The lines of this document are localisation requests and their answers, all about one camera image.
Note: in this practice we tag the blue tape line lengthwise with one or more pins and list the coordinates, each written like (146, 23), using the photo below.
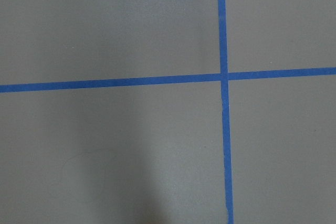
(225, 110)

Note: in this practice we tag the blue tape line crosswise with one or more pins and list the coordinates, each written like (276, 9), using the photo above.
(144, 81)

